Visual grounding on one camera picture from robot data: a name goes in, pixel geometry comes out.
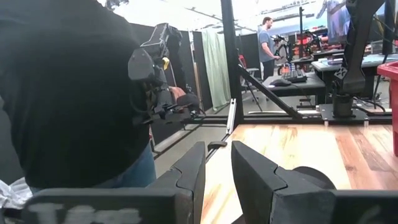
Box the black frame upright post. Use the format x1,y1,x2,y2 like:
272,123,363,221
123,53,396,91
220,0,245,125

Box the black frame base rail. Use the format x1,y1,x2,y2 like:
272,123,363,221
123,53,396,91
183,113,392,126

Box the black stand pole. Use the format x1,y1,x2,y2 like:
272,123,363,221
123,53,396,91
297,6,305,60

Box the person's hand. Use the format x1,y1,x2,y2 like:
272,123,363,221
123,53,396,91
169,86,187,103

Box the black computer mouse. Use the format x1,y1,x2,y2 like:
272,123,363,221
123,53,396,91
269,78,292,87

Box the silver aluminium rail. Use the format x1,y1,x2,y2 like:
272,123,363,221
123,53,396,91
226,98,237,135

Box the person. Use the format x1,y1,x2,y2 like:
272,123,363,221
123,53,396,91
0,0,158,195
257,17,282,82

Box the computer monitor with bright screen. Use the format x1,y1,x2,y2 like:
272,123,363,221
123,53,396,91
325,0,351,44

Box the black frame diagonal brace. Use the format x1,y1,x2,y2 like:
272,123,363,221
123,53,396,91
238,65,302,119

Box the pale green curtain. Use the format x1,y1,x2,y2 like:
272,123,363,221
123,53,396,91
201,29,231,111

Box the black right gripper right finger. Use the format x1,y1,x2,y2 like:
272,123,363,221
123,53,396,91
231,139,336,224

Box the table with blue mat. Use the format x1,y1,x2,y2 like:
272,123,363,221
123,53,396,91
310,52,398,100

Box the red and black folding chair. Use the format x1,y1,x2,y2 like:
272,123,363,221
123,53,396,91
238,55,264,112

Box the black partition panel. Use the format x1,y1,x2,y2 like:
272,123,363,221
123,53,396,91
236,32,262,78
192,30,214,111
130,23,197,144

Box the black cable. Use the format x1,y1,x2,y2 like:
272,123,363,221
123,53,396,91
353,95,387,113

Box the black computer keyboard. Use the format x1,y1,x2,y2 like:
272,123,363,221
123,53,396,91
281,68,308,83

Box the red plastic bin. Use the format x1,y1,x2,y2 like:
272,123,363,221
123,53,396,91
376,60,398,156

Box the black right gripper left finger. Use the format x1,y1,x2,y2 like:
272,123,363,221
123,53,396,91
149,141,206,224

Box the white crumpled plastic sheet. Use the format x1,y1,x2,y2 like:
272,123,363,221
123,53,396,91
0,177,34,210

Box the black desk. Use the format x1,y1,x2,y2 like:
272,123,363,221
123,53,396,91
262,73,326,105

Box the black table edge clamp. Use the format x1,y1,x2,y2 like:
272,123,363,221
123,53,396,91
207,141,228,152

